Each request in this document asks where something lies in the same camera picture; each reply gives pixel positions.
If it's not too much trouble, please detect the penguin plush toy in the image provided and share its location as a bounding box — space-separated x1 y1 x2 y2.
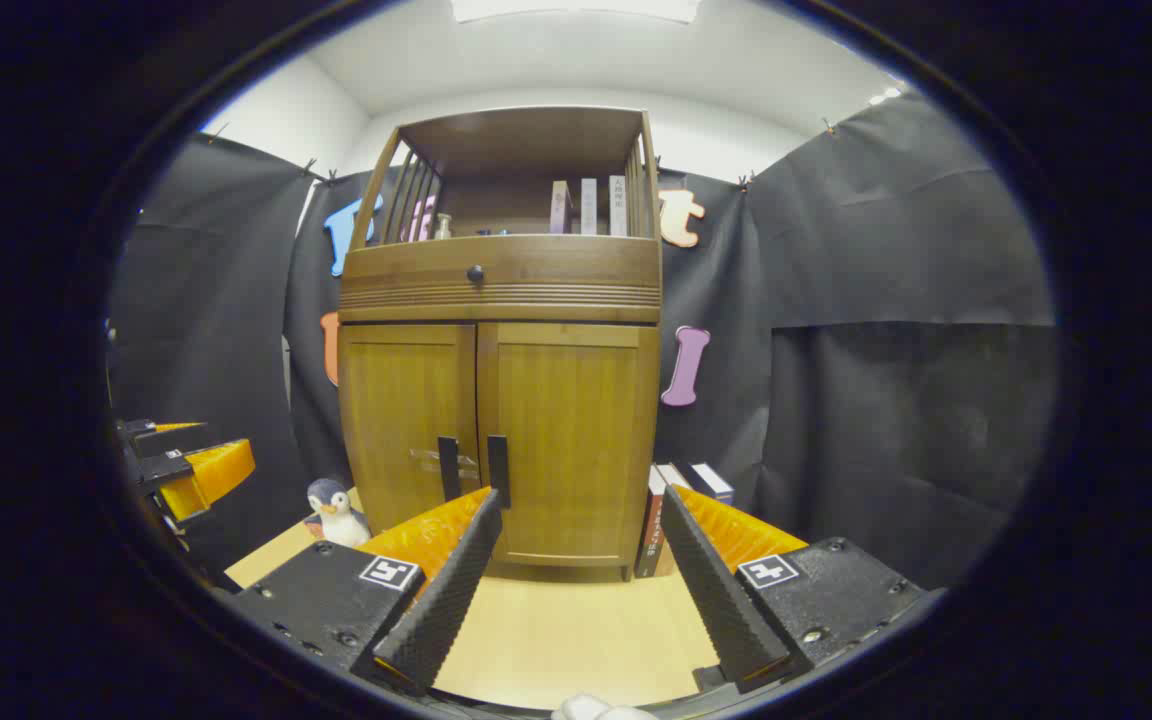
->
304 478 373 549

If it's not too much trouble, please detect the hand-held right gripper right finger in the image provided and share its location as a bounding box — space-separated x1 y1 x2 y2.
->
658 484 927 694

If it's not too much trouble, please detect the red-brown book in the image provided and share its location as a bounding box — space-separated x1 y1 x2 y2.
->
634 465 668 579

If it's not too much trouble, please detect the wooden cabinet drawer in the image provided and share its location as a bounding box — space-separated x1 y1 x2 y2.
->
340 235 663 311

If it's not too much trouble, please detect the wooden cabinet door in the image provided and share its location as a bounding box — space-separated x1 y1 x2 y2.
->
476 322 660 569
339 324 480 538

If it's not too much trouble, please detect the blue book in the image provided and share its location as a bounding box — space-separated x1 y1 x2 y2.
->
674 461 735 508

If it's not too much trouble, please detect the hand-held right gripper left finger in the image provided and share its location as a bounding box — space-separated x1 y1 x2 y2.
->
226 487 504 698

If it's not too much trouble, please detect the brown wooden shoe cabinet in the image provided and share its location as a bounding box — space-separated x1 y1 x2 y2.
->
338 105 664 583

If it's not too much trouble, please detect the black backdrop cloth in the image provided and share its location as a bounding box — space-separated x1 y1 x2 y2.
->
106 90 1059 593

